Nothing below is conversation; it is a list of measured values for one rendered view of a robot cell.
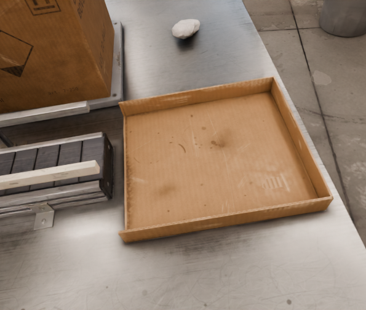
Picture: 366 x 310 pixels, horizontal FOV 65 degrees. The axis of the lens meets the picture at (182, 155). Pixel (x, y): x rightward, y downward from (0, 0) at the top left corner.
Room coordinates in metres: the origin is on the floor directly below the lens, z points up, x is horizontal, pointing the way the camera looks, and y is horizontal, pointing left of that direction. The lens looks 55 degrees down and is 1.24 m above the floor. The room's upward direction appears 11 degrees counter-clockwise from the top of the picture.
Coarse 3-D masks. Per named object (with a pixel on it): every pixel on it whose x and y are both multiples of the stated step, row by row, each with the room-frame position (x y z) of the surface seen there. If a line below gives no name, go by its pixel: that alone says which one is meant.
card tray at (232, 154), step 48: (192, 96) 0.41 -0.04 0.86; (240, 96) 0.41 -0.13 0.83; (144, 144) 0.33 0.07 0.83; (192, 144) 0.31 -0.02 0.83; (240, 144) 0.29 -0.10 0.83; (288, 144) 0.27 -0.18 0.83; (144, 192) 0.23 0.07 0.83; (192, 192) 0.22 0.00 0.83; (240, 192) 0.20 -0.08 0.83; (288, 192) 0.19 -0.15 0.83
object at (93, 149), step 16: (64, 144) 0.33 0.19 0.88; (80, 144) 0.32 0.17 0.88; (96, 144) 0.31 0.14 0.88; (0, 160) 0.32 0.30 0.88; (16, 160) 0.31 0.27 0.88; (32, 160) 0.30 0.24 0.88; (48, 160) 0.30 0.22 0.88; (64, 160) 0.29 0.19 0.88; (80, 160) 0.29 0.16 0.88; (96, 160) 0.28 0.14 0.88; (96, 176) 0.25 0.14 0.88; (0, 192) 0.25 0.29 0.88; (16, 192) 0.25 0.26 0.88
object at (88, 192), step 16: (32, 144) 0.34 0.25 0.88; (48, 144) 0.34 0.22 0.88; (112, 160) 0.31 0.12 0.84; (112, 176) 0.27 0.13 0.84; (32, 192) 0.24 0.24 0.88; (48, 192) 0.24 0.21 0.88; (64, 192) 0.23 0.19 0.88; (80, 192) 0.23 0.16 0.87; (96, 192) 0.24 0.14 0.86; (112, 192) 0.24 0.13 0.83; (0, 208) 0.24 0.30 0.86; (16, 208) 0.23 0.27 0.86
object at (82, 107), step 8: (72, 104) 0.33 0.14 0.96; (80, 104) 0.32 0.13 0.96; (88, 104) 0.33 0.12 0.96; (24, 112) 0.33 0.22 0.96; (32, 112) 0.33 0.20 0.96; (40, 112) 0.32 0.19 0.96; (48, 112) 0.32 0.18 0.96; (56, 112) 0.32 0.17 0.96; (64, 112) 0.32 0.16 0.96; (72, 112) 0.32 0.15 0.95; (80, 112) 0.32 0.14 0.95; (88, 112) 0.32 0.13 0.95; (0, 120) 0.32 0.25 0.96; (8, 120) 0.32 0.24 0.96; (16, 120) 0.32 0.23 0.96; (24, 120) 0.32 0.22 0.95; (32, 120) 0.32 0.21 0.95; (40, 120) 0.32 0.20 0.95
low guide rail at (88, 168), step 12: (48, 168) 0.26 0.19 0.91; (60, 168) 0.25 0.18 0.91; (72, 168) 0.25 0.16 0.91; (84, 168) 0.24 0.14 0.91; (96, 168) 0.24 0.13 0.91; (0, 180) 0.25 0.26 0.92; (12, 180) 0.25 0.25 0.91; (24, 180) 0.25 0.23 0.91; (36, 180) 0.24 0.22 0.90; (48, 180) 0.24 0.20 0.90
